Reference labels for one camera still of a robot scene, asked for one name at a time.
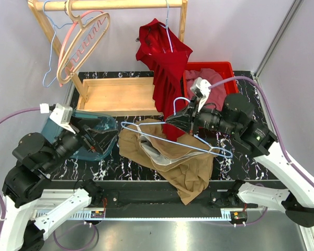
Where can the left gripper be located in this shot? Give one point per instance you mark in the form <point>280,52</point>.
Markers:
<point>103,140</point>

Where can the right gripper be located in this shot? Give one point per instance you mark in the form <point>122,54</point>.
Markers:
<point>183,121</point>

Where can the tan garment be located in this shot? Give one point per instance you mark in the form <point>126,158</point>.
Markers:
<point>187,169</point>

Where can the red pleated skirt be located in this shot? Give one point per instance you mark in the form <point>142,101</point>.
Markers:
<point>164,54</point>

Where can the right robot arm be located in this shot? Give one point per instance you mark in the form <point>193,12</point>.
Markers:
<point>257,140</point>

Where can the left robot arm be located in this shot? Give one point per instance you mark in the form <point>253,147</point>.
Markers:
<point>25,182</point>

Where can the pink wooden hanger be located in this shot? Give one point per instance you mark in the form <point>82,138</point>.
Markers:
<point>81,40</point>

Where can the teal plastic basket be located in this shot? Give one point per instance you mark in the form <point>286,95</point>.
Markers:
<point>83,135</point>

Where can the wooden clothes rack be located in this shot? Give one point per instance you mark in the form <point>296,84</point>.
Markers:
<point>114,96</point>

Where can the mauve cloth in bin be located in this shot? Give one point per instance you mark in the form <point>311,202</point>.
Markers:
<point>217,94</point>

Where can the red plastic bin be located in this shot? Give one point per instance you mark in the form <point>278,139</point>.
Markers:
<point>223,68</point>

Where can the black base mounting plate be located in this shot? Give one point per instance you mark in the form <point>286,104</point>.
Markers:
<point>159,199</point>

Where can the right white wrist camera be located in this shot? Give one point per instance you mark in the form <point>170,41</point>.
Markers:
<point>200,88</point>

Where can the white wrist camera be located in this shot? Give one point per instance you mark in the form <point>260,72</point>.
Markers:
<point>59,114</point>
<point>200,88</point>

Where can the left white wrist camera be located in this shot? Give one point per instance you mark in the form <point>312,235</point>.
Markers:
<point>59,114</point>

